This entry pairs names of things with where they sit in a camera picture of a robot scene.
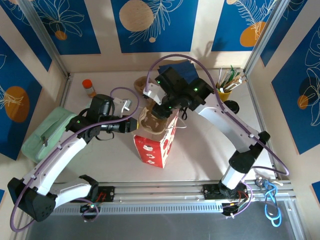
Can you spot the yellow utensil cup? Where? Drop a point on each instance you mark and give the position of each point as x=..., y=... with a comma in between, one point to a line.
x=225, y=95

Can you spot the green plastic stirrer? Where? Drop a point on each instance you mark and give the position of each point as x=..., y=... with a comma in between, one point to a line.
x=233, y=70

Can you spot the arm base controller board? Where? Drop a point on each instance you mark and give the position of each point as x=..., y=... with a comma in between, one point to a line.
x=235, y=205
x=90, y=206

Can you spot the mint green zipper pouch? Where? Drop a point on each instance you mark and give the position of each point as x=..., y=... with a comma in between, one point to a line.
x=45, y=130

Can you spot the aluminium frame post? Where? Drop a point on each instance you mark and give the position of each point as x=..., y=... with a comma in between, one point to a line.
x=267, y=35
x=41, y=32

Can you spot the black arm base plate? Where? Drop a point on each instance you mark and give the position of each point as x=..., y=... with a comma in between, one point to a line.
x=107, y=193
x=210, y=192

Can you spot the aluminium front rail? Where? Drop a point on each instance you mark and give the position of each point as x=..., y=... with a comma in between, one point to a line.
x=160, y=192

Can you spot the white wrapped straw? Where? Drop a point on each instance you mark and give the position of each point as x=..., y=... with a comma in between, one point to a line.
x=220, y=77

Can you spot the red printed paper bag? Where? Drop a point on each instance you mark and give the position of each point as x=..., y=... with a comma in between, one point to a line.
x=152, y=152

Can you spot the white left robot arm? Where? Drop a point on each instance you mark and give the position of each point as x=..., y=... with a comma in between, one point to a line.
x=62, y=155

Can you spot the orange pill bottle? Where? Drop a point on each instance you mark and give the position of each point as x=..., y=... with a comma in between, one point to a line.
x=89, y=87

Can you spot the black plastic cup lid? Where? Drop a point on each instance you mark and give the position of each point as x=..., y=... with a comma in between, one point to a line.
x=232, y=106

